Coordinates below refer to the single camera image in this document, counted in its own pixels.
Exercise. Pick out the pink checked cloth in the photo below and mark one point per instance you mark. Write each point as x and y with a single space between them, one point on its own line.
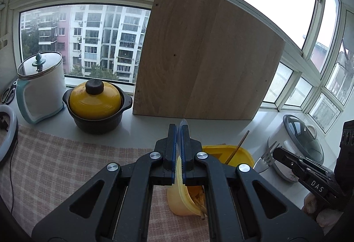
69 164

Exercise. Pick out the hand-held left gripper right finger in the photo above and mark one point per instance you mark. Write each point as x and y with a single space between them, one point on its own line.
183 150

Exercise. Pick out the person's right hand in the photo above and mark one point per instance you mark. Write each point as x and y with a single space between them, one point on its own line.
323 214

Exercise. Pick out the white floral rice cooker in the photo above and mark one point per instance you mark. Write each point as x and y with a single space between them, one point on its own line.
301 136

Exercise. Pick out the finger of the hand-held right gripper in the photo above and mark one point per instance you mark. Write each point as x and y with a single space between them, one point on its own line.
287 160

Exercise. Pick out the yellow pot lid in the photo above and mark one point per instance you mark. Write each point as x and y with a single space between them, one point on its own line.
94 105

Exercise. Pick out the white canister with glass lid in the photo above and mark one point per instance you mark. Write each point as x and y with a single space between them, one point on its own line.
41 92

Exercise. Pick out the yellow plastic container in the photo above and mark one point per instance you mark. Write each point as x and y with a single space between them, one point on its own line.
218 152

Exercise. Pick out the black casserole pot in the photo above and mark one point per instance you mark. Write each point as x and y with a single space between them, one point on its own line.
94 124

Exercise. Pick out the light wooden board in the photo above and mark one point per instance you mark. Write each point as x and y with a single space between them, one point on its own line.
207 59

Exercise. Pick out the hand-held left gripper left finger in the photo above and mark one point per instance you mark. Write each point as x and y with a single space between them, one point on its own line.
173 148

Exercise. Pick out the short wooden chopstick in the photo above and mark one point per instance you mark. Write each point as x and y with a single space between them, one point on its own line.
201 208

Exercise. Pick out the black appliance with knobs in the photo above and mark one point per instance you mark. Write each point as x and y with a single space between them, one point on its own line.
345 148

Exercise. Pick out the silver fork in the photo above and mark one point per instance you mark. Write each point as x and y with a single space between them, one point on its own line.
262 164

